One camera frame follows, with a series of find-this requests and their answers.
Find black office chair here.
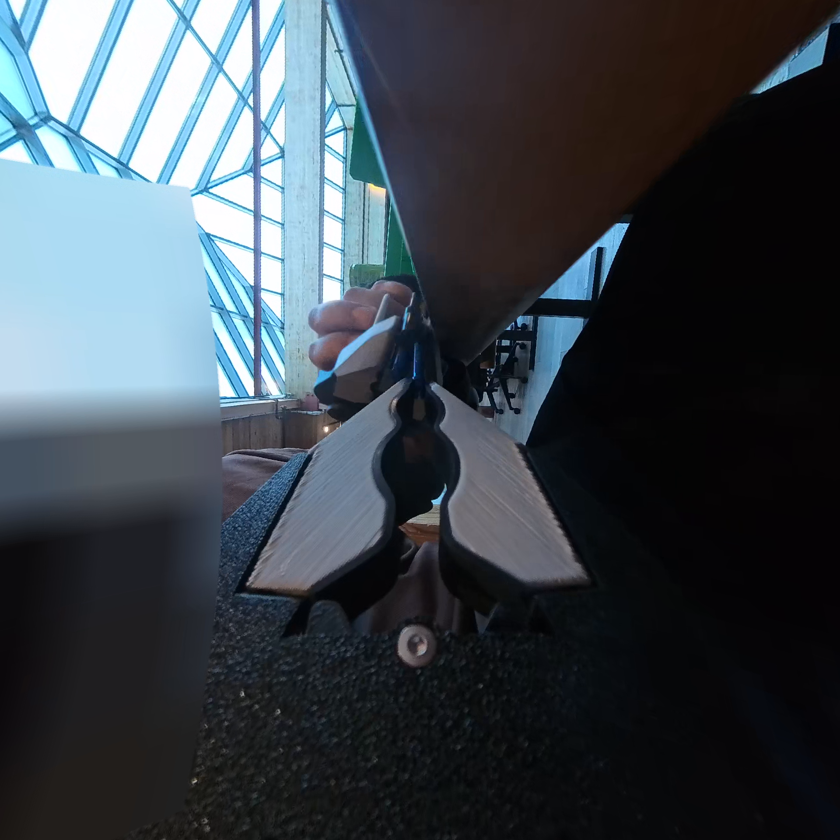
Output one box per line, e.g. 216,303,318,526
478,315,540,416

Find person's brown shirt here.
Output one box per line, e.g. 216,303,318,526
222,446,473,634

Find green plastic bin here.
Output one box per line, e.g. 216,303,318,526
348,105,421,284

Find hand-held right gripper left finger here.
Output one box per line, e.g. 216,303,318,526
246,381,411,618

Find black beam assembly blue pins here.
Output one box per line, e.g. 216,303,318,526
392,292,442,395

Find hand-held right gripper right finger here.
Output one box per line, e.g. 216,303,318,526
422,382,592,614

